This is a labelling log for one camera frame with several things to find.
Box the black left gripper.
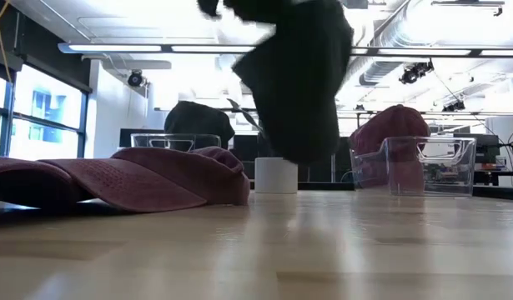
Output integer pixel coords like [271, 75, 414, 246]
[196, 0, 282, 20]

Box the black baseball cap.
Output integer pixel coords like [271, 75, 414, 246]
[163, 100, 236, 151]

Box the dark grey baseball cap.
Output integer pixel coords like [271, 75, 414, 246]
[232, 0, 355, 167]

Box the maroon baseball cap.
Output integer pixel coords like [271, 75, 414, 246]
[38, 145, 252, 214]
[348, 103, 431, 193]
[0, 147, 84, 212]

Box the long ceiling light fixture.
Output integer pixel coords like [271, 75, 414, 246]
[58, 41, 513, 58]

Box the green snake plant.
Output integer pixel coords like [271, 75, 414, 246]
[226, 97, 265, 138]

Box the clear plastic bin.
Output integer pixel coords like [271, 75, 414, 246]
[129, 132, 223, 153]
[350, 135, 477, 198]

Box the white plant pot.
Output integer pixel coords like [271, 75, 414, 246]
[254, 157, 299, 195]

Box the large glass window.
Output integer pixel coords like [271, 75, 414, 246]
[0, 62, 93, 162]

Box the black track light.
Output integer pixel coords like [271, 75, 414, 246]
[441, 99, 466, 113]
[398, 60, 435, 86]

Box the black wall television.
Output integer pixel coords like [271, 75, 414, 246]
[119, 127, 168, 149]

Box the silver ceiling duct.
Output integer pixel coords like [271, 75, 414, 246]
[358, 0, 411, 87]

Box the black aluminium table frame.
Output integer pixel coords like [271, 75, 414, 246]
[248, 181, 513, 200]

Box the yellow hanging cable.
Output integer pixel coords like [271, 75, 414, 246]
[0, 0, 13, 84]

